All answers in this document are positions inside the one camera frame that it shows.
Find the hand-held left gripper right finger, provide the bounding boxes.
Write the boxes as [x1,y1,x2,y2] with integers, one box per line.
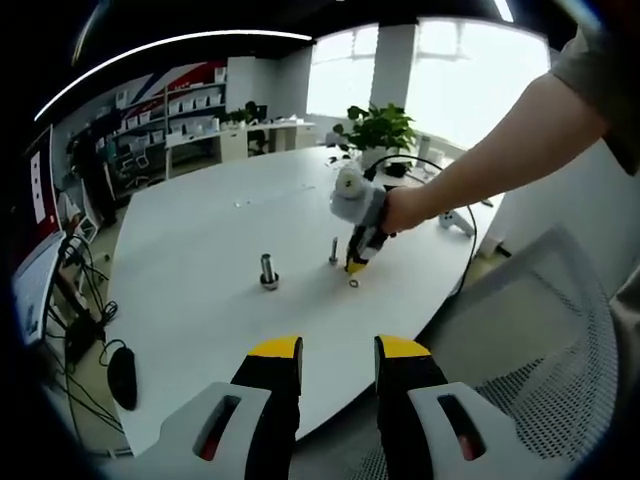
[374,334,531,480]

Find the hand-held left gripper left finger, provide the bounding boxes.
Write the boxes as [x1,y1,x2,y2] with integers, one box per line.
[159,335,304,480]

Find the person's right hand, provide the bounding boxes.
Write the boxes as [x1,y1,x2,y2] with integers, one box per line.
[382,184,437,237]

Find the large potted green plant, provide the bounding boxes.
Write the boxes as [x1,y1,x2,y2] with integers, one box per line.
[331,102,419,167]

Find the white handheld controller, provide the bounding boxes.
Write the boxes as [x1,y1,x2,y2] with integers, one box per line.
[436,208,475,237]

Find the thick steel bolt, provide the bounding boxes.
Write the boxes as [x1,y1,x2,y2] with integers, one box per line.
[258,253,282,293]

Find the low white cabinet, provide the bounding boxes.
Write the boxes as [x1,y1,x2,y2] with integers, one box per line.
[218,118,317,160]

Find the grey mesh office chair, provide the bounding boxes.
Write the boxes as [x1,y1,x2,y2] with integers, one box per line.
[349,226,622,480]

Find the small potted green plant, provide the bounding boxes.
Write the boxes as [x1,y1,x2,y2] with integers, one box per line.
[226,100,262,127]

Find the black oval floor object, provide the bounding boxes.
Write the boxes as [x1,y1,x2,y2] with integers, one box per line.
[106,345,139,412]

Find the white trestle desk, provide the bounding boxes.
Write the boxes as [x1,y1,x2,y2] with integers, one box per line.
[163,128,222,180]

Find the shelf with white bins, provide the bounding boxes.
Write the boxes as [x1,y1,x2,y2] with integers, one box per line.
[106,81,230,152]

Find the small computer monitor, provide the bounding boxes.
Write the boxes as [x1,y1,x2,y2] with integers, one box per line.
[10,234,67,347]

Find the long ceiling light strip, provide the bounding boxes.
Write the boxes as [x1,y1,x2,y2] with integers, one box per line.
[32,29,315,122]

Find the person's grey shirt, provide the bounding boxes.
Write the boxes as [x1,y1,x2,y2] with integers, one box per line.
[549,19,640,480]

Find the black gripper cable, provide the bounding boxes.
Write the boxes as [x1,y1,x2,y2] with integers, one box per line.
[363,154,480,304]

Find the black floor cables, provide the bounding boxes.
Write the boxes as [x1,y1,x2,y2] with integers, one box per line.
[43,233,132,434]

